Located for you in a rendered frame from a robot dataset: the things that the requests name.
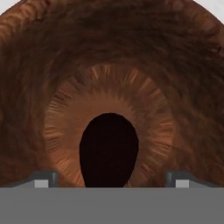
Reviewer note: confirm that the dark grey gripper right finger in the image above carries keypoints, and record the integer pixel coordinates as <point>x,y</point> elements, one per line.
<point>176,177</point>

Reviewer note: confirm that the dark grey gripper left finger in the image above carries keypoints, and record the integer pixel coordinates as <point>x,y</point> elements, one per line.
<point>46,177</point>

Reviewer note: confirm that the dark avocado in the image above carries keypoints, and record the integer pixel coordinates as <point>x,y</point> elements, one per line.
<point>108,151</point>

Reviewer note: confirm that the brown wooden bowl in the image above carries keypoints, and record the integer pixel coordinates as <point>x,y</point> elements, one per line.
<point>110,58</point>

